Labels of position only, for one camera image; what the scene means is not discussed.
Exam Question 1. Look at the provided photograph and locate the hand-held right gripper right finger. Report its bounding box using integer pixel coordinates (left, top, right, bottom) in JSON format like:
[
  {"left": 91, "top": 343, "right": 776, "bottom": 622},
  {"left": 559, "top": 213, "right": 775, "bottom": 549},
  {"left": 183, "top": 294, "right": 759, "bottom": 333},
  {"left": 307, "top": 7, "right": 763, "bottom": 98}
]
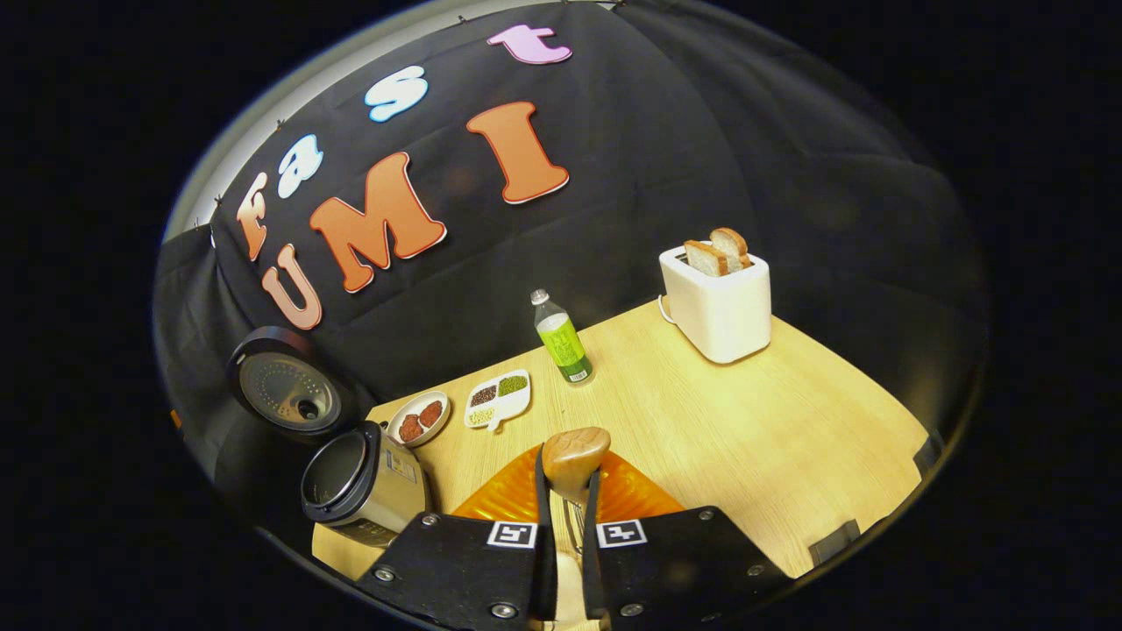
[{"left": 583, "top": 451, "right": 794, "bottom": 630}]

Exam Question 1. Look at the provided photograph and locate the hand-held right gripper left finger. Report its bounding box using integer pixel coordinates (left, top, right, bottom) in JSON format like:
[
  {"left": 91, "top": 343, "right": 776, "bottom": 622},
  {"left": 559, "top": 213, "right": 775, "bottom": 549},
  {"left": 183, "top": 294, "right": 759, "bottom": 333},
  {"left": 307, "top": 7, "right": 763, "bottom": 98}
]
[{"left": 351, "top": 445, "right": 557, "bottom": 630}]

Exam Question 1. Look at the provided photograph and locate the dark grey rice cooker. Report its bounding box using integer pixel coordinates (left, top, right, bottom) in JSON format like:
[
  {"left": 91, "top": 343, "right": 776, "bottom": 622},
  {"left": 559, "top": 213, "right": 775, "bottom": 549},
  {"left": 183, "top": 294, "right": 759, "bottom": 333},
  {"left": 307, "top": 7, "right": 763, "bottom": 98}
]
[{"left": 226, "top": 326, "right": 433, "bottom": 549}]

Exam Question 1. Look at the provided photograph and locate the wooden spoon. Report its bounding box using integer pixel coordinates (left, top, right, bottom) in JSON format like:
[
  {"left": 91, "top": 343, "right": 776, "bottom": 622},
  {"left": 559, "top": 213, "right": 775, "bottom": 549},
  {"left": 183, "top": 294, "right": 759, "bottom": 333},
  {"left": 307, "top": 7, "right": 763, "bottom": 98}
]
[{"left": 542, "top": 427, "right": 613, "bottom": 562}]

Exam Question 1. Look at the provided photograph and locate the round white plate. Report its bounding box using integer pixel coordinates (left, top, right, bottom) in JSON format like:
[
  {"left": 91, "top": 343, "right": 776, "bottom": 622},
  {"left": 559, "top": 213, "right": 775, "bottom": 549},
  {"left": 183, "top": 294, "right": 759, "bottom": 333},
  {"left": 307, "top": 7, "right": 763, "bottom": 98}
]
[{"left": 387, "top": 390, "right": 451, "bottom": 448}]

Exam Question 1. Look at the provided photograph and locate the white divided dish of beans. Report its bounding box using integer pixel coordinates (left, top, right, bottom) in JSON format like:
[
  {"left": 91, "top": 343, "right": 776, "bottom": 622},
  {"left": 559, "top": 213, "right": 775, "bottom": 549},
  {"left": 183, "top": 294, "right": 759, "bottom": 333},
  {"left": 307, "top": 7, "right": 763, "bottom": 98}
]
[{"left": 464, "top": 369, "right": 532, "bottom": 433}]

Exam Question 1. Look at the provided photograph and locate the green label plastic bottle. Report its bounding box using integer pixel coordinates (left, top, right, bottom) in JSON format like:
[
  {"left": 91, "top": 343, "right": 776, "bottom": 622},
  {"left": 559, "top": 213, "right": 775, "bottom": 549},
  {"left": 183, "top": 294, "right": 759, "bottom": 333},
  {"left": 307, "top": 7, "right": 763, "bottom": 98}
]
[{"left": 529, "top": 288, "right": 594, "bottom": 386}]

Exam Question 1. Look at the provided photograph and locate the white toaster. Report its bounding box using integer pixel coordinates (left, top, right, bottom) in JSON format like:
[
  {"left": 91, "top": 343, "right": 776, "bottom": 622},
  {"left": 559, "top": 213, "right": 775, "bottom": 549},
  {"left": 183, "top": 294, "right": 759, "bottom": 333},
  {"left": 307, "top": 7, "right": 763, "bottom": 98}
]
[{"left": 658, "top": 241, "right": 772, "bottom": 365}]

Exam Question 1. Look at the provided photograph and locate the bread slice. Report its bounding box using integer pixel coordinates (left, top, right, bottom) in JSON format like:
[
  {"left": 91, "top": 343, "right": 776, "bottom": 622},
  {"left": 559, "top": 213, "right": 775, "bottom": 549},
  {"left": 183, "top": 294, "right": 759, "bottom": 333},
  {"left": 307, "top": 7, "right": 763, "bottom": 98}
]
[
  {"left": 684, "top": 239, "right": 730, "bottom": 277},
  {"left": 710, "top": 227, "right": 753, "bottom": 268}
]

